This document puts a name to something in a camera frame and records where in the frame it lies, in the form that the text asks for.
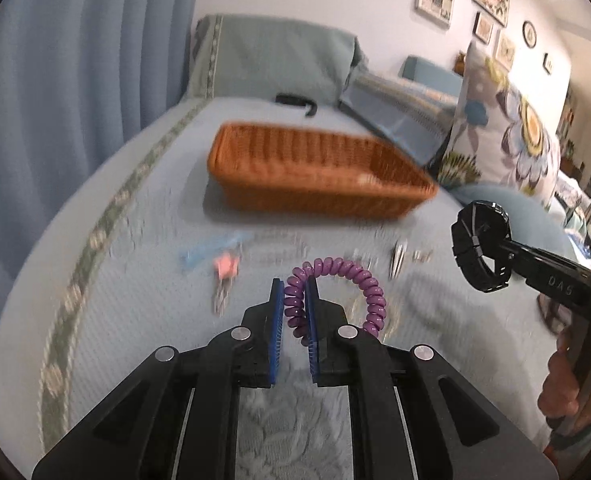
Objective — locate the pink hair accessory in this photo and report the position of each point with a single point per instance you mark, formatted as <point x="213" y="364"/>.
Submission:
<point x="227" y="266"/>

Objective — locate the person's right hand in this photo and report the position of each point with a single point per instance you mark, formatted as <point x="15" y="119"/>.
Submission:
<point x="558" y="385"/>

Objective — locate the silver keyring pendant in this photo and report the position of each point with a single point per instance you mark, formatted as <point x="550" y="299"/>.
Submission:
<point x="221" y="297"/>

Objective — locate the light framed wall picture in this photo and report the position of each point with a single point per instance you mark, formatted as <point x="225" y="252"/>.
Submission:
<point x="505" y="50"/>

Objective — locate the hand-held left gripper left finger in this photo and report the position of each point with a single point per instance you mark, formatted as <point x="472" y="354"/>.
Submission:
<point x="277" y="331"/>

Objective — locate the silver hair pin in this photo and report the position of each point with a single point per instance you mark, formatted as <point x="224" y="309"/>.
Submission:
<point x="398" y="260"/>

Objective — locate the small silver earrings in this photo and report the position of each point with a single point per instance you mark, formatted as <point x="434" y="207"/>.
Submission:
<point x="421" y="256"/>

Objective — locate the orange woven basket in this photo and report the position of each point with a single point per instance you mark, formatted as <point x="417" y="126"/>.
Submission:
<point x="295" y="180"/>

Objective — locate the teal bordered cushion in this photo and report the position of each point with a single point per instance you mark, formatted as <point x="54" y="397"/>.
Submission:
<point x="275" y="55"/>

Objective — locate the black wrist watch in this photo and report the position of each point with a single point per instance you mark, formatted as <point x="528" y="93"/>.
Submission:
<point x="478" y="247"/>

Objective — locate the blue sofa backrest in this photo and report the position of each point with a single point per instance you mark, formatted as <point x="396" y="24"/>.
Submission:
<point x="430" y="67"/>

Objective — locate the striped blue pillow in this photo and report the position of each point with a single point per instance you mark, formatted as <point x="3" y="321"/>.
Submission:
<point x="400" y="110"/>

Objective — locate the tiny dark wall frame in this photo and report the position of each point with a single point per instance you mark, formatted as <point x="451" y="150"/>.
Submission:
<point x="548" y="63"/>

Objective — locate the floral print pillow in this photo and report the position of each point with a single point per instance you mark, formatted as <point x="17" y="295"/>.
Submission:
<point x="505" y="125"/>

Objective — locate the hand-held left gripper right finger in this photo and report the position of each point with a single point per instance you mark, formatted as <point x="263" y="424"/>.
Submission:
<point x="311" y="331"/>

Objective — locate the white framed wall picture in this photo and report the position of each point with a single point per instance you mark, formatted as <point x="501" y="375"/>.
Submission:
<point x="434" y="0"/>

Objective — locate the black hair clip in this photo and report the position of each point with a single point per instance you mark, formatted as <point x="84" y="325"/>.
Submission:
<point x="295" y="101"/>

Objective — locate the round dark wall plaque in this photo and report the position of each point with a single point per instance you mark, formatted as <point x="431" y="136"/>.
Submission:
<point x="529" y="35"/>

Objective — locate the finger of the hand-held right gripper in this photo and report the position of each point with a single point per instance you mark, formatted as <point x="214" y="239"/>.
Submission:
<point x="550" y="256"/>
<point x="560" y="287"/>

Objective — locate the blue hair clip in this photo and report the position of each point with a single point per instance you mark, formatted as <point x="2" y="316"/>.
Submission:
<point x="203" y="256"/>

